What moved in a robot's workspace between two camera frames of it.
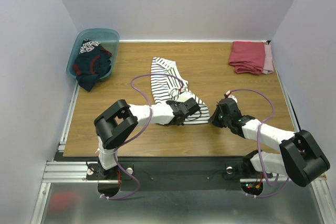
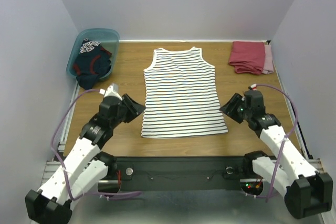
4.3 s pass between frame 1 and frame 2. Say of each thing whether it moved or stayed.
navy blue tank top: stayed
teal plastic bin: stayed
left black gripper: moved
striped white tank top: moved
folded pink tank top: stayed
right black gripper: moved
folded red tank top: stayed
